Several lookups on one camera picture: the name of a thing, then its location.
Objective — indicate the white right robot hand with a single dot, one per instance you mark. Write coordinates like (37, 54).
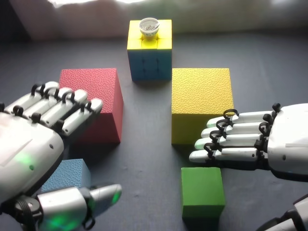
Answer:
(288, 139)

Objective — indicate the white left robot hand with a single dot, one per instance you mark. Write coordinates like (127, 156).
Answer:
(26, 154)

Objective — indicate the blue foam block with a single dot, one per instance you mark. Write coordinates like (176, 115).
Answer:
(72, 173)

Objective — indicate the green foam block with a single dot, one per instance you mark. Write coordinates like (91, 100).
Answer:
(202, 187)

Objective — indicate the red foam block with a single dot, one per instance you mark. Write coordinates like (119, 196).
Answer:
(96, 81)

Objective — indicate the yellow foam block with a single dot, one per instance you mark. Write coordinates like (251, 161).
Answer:
(199, 91)

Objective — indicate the grey table cloth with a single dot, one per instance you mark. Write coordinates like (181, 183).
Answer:
(144, 156)

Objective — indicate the puzzle cube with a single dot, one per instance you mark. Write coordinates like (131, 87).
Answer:
(151, 62)

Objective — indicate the small white toy bowl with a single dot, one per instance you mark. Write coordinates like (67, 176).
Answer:
(149, 30)

